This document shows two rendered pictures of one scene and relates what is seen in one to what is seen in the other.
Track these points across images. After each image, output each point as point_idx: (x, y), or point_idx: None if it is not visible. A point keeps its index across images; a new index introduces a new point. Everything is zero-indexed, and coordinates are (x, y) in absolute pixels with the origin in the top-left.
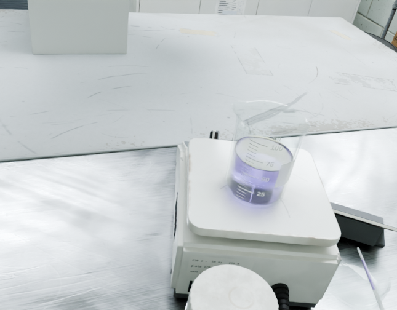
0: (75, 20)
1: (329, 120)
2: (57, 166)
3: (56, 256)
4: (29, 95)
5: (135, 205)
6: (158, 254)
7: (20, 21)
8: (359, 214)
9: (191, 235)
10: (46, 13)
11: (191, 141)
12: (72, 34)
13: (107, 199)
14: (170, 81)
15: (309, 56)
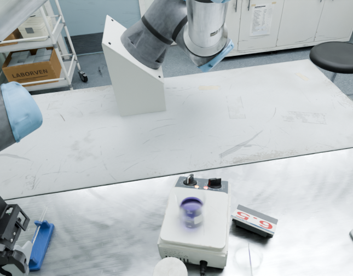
0: (138, 99)
1: (270, 150)
2: (124, 188)
3: (119, 236)
4: (116, 144)
5: (154, 210)
6: None
7: None
8: (265, 217)
9: None
10: (123, 98)
11: (171, 189)
12: (137, 105)
13: (143, 206)
14: (185, 128)
15: (273, 99)
